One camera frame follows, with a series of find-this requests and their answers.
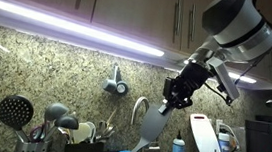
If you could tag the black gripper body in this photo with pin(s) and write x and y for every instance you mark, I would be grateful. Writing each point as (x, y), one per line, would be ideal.
(194, 76)

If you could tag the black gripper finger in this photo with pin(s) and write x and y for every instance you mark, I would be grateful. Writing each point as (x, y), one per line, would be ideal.
(169, 89)
(184, 99)

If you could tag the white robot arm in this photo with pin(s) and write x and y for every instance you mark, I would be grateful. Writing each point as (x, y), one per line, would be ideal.
(238, 22)

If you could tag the wooden utensil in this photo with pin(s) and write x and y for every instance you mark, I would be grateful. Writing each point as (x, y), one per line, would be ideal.
(111, 117)

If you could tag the cream silicone spatula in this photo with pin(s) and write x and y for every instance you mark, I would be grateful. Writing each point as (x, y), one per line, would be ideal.
(80, 133)

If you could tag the perforated metal utensil holder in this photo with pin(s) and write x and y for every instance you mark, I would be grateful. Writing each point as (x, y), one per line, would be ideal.
(32, 149)

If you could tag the white red-edged cutting board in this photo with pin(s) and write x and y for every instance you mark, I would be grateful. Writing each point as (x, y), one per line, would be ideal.
(204, 136)

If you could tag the white blue-labelled bottle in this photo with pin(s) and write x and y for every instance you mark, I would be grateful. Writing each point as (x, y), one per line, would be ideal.
(224, 143)

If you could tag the silver spoon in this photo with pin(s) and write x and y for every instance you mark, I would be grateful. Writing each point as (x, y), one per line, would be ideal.
(102, 129)

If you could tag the white plastic spoon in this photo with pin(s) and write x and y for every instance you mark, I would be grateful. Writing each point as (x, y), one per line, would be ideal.
(91, 128)

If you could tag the wooden upper cabinet row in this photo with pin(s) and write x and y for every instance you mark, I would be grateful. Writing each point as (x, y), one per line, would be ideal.
(132, 5)

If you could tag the black sink caddy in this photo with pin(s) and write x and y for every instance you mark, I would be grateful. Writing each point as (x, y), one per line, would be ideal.
(83, 151)

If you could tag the long under-cabinet light strip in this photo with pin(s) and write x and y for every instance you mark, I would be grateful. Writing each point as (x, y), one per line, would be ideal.
(73, 26)

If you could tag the black perforated skimmer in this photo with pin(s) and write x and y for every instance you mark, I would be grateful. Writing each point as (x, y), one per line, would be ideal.
(15, 112)

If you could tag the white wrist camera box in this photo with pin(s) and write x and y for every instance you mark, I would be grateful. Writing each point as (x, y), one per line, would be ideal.
(226, 81)

